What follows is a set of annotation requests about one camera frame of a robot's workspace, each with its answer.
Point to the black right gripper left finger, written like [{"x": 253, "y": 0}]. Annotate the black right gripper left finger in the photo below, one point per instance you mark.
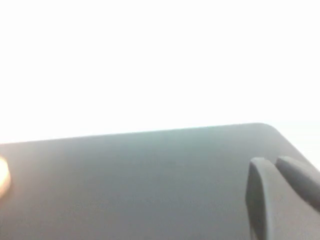
[{"x": 262, "y": 200}]

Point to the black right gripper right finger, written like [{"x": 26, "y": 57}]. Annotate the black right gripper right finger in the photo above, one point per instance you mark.
[{"x": 302, "y": 177}]

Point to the wooden branch headphone stand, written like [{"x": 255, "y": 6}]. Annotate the wooden branch headphone stand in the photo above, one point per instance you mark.
[{"x": 3, "y": 175}]

